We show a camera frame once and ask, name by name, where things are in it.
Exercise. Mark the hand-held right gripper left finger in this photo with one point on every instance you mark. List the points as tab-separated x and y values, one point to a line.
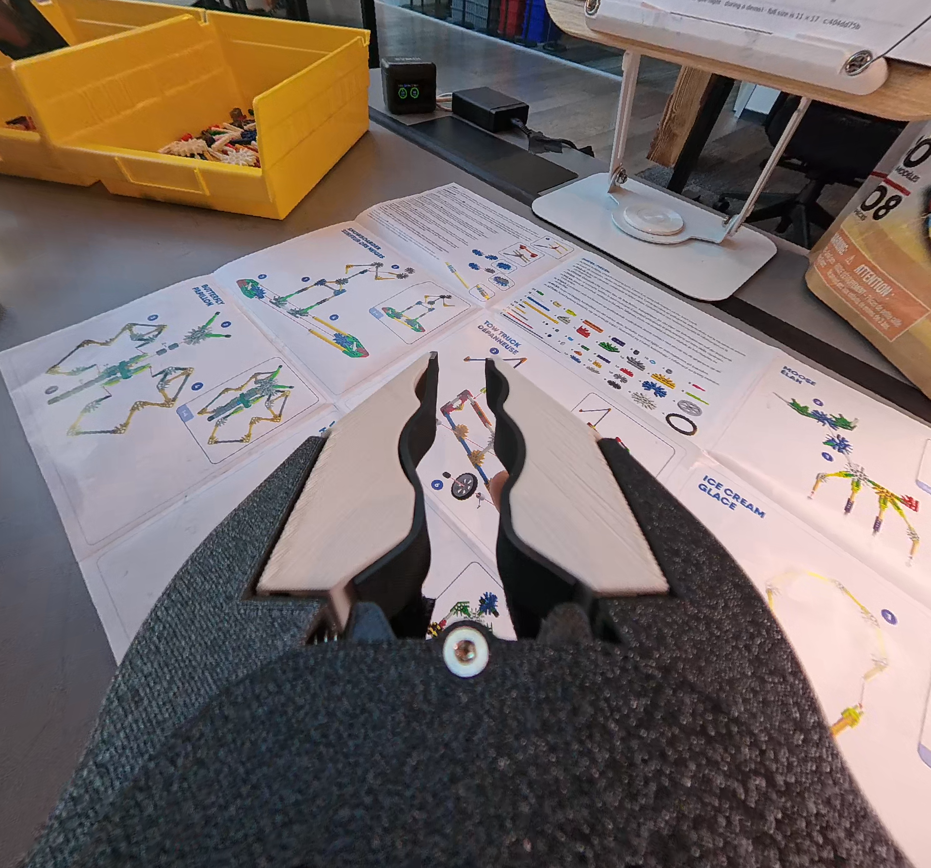
349	505

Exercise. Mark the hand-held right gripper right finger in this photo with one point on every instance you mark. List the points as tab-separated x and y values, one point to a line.
582	519

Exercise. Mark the white instruction sheet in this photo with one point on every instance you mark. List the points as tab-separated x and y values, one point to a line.
189	446

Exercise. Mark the yellow plastic bin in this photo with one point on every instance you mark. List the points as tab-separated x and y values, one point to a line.
102	13
218	177

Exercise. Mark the toy set cardboard box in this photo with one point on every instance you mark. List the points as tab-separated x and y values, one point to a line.
873	286

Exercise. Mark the pile of colourful building pieces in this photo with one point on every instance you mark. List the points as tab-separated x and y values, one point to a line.
218	141

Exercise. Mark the black power adapter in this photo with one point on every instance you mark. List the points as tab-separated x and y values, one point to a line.
488	107

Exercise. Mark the small black cube device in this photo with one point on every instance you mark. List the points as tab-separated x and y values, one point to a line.
409	87

